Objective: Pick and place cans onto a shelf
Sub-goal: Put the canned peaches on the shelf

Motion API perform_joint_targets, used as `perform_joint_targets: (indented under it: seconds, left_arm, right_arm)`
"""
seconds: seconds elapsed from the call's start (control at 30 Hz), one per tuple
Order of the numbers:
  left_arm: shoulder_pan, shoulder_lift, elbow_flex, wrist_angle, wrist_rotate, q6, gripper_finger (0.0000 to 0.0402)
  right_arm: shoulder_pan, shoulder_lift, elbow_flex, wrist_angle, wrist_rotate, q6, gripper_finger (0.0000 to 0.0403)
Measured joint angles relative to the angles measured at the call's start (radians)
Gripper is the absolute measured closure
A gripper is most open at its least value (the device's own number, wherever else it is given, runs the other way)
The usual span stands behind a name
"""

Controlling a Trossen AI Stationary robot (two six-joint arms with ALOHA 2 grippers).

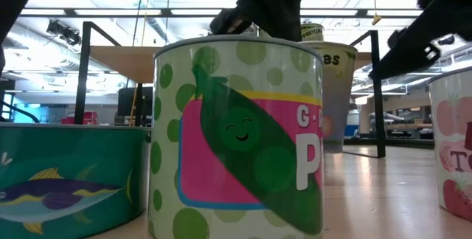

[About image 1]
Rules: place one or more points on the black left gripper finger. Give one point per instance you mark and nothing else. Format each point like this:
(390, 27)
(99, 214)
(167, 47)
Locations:
(276, 14)
(226, 23)

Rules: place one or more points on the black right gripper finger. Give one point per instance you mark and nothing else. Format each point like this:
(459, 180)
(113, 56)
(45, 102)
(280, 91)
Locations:
(409, 54)
(396, 37)

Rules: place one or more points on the orange label can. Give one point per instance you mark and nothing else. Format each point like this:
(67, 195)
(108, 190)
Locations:
(312, 32)

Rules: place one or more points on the teal tuna fish can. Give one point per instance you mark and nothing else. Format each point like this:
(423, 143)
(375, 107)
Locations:
(73, 150)

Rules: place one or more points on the black ceiling device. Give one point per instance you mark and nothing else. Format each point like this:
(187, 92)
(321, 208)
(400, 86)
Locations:
(447, 40)

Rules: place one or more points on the white pink tomato can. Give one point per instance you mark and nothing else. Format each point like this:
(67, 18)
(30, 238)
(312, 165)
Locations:
(453, 121)

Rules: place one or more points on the blue storage bin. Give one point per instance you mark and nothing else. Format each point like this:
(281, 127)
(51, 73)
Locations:
(352, 130)

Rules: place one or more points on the green peas can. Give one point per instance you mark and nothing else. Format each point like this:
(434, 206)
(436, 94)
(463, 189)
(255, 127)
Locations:
(236, 139)

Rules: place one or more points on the black ceiling track lights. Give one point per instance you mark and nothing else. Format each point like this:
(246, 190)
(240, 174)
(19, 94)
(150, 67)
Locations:
(64, 32)

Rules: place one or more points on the red box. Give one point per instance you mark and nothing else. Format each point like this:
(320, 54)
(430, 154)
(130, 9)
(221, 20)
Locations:
(86, 118)

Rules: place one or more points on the black curved railing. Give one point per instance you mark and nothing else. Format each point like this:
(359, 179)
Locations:
(20, 110)

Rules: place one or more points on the black table edge frame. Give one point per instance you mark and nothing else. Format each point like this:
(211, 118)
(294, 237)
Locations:
(391, 143)

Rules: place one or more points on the black overhead frame bar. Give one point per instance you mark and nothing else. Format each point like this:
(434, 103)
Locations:
(121, 12)

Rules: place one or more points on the wooden shelf black metal frame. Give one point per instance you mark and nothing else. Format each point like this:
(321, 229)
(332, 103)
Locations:
(125, 62)

